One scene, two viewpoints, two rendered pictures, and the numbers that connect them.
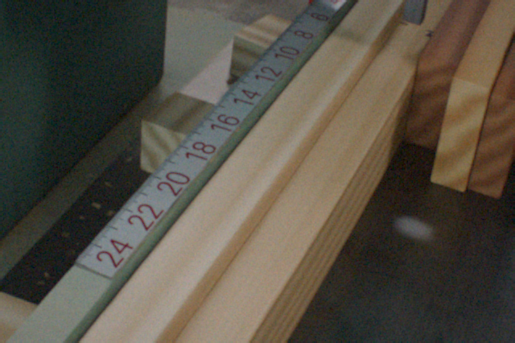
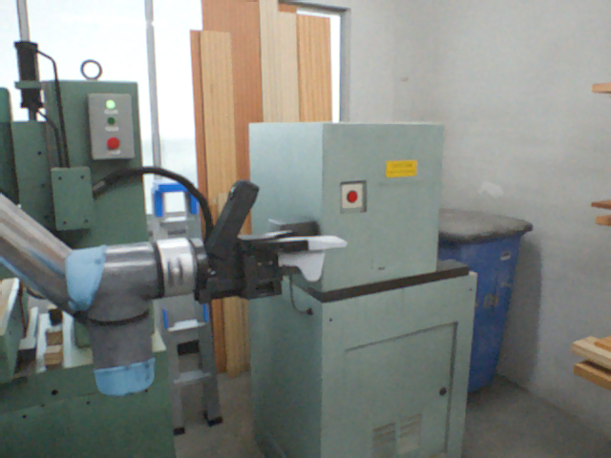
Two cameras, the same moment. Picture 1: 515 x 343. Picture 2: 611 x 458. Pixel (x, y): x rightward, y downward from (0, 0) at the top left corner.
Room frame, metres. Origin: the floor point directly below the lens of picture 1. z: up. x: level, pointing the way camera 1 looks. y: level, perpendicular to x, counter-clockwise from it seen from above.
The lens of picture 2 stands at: (1.89, -0.37, 1.40)
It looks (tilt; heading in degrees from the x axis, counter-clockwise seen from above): 12 degrees down; 134
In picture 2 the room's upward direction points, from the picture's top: straight up
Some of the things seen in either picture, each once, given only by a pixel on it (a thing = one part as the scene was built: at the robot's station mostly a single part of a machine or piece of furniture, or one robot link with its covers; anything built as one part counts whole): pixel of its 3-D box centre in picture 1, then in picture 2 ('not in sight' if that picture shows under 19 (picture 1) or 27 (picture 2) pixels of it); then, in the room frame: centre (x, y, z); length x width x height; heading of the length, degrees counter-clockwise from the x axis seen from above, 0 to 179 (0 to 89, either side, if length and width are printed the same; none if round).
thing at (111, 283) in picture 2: not in sight; (114, 278); (1.31, -0.12, 1.21); 0.11 x 0.08 x 0.09; 71
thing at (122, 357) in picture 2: not in sight; (120, 343); (1.29, -0.11, 1.12); 0.11 x 0.08 x 0.11; 161
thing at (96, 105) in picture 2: not in sight; (111, 127); (0.65, 0.19, 1.40); 0.10 x 0.06 x 0.16; 70
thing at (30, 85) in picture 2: not in sight; (31, 75); (0.46, 0.06, 1.54); 0.08 x 0.08 x 0.17; 70
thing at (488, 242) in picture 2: not in sight; (446, 302); (0.74, 1.88, 0.48); 0.64 x 0.54 x 0.97; 164
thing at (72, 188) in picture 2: not in sight; (73, 197); (0.63, 0.08, 1.23); 0.09 x 0.08 x 0.15; 70
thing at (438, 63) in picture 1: (469, 30); not in sight; (0.46, -0.11, 0.92); 0.18 x 0.02 x 0.05; 160
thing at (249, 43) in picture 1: (271, 51); (52, 354); (0.60, 0.00, 0.82); 0.05 x 0.04 x 0.03; 148
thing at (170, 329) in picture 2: not in sight; (182, 306); (-0.01, 0.75, 0.58); 0.27 x 0.25 x 1.16; 161
